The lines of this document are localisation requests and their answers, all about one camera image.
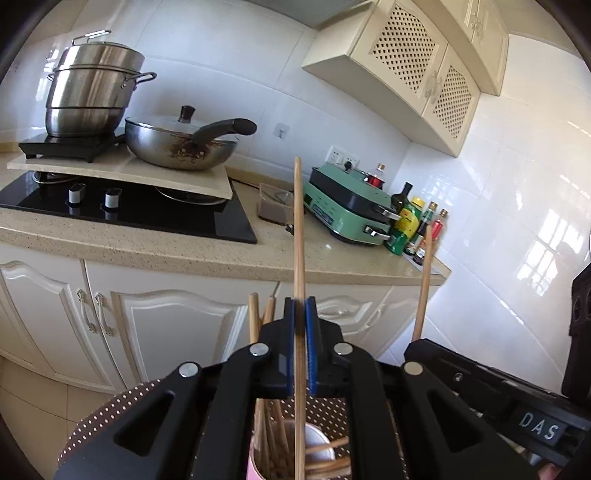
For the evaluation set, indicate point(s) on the group of chopsticks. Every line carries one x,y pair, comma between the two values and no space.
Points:
253,318

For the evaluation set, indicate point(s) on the cream lattice wall cabinet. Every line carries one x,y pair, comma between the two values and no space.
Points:
401,50

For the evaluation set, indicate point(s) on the stainless steel steamer pot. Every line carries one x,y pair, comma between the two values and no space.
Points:
87,92

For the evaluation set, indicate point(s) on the clear glass container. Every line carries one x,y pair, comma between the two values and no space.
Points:
274,207

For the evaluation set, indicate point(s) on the cream tall wall cabinet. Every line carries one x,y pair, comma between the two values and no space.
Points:
489,37

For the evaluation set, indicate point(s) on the black induction cooker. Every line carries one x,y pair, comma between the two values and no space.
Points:
69,147

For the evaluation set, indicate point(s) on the wooden chopstick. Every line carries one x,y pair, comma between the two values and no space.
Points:
422,295
298,240

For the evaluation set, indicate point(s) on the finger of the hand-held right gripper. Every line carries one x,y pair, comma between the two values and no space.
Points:
443,364

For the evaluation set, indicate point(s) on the brown dotted tablecloth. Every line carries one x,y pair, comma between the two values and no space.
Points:
106,415

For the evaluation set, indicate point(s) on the hob control knob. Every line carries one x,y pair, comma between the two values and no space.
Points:
112,198
77,194

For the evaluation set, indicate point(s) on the glass wok lid dark knob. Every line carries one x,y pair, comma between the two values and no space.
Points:
157,122

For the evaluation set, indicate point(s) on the grey range hood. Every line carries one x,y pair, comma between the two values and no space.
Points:
318,9

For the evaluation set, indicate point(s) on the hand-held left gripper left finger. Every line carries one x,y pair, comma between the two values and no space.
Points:
290,341

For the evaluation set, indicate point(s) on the white wall socket panel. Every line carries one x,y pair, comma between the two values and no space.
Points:
344,156

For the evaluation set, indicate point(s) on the beige stone slab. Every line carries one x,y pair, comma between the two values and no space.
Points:
138,177

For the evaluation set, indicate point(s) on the black glass gas hob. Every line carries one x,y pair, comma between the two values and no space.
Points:
161,217

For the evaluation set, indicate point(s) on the dark oil bottle yellow label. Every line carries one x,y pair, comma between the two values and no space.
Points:
402,221

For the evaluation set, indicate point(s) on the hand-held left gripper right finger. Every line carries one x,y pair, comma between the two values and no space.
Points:
310,341

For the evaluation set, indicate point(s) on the white base cabinet unit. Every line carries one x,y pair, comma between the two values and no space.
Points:
175,323

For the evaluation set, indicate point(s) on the pink cup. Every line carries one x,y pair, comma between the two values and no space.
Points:
253,470

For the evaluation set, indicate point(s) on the yellow capped bottle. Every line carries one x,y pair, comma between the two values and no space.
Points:
418,205

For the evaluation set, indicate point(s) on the beige kitchen countertop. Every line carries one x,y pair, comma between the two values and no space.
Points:
138,256

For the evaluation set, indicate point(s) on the green electric grill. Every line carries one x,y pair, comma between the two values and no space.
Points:
346,207

